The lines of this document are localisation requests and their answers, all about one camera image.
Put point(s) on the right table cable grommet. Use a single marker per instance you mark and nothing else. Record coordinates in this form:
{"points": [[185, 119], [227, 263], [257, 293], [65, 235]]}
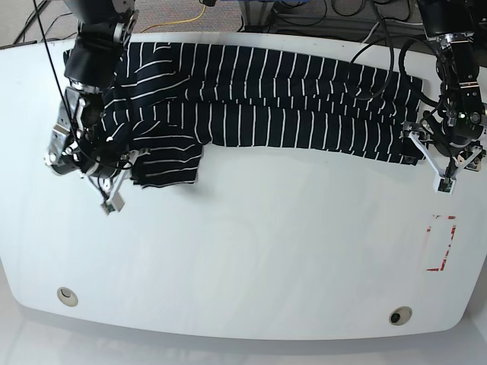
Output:
{"points": [[400, 316]]}

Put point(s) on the left table cable grommet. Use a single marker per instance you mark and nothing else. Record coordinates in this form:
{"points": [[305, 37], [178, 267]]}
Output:
{"points": [[67, 297]]}

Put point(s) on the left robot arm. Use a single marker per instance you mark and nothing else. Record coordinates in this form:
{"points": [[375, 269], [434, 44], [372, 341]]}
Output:
{"points": [[448, 135]]}

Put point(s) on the aluminium frame rail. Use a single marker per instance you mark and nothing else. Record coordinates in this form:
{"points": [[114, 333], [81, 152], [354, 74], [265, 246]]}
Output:
{"points": [[255, 15]]}

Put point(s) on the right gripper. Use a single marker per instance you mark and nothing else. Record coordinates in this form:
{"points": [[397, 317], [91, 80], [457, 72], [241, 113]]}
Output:
{"points": [[107, 176]]}

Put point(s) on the red tape rectangle marking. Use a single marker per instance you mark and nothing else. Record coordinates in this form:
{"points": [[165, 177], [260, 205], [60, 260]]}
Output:
{"points": [[439, 239]]}

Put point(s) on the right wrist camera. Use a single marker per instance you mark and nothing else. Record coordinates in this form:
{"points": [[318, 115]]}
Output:
{"points": [[114, 203]]}

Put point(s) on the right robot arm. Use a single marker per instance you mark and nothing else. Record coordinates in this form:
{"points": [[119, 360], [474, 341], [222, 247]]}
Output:
{"points": [[79, 141]]}

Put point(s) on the black white striped t-shirt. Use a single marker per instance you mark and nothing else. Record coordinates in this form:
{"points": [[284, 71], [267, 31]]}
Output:
{"points": [[174, 98]]}

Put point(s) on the table cable grommet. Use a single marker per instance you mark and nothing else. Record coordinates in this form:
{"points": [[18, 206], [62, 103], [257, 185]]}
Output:
{"points": [[67, 297], [400, 316]]}

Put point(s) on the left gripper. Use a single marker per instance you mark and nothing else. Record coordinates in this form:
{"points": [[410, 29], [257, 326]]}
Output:
{"points": [[464, 156]]}

